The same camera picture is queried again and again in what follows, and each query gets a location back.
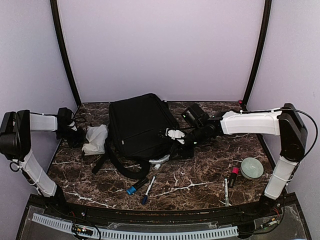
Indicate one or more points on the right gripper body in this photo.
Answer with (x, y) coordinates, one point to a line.
(190, 151)

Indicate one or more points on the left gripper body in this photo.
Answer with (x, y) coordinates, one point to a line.
(74, 138)

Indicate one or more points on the white tissue pack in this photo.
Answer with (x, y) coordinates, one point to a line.
(96, 137)

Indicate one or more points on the green white glue stick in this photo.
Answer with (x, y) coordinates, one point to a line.
(157, 166)

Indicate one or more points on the black student backpack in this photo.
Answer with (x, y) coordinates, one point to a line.
(135, 135)

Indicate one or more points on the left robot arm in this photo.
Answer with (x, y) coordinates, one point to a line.
(15, 143)

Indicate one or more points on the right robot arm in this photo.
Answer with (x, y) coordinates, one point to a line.
(284, 122)

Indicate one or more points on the blue capped pen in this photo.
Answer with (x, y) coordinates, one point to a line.
(145, 198)

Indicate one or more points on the black blue highlighter marker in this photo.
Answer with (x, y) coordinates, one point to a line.
(131, 190)

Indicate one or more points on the black pink highlighter marker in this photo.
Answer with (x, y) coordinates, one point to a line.
(233, 177)

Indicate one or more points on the grey white pen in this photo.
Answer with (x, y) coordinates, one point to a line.
(226, 191)

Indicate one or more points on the near celadon bowl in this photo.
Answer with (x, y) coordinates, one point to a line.
(251, 168)

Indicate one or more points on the small circuit board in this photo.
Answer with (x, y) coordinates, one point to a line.
(81, 230)

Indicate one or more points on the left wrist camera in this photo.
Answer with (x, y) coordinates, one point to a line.
(73, 126)

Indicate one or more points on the white slotted cable duct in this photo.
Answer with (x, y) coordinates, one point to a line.
(122, 231)

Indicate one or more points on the left black frame post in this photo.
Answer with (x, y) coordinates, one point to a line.
(63, 51)

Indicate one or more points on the black frame post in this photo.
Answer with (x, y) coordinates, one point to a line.
(258, 53)
(63, 51)

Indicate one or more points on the right black frame post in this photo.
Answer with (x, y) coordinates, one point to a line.
(258, 53)

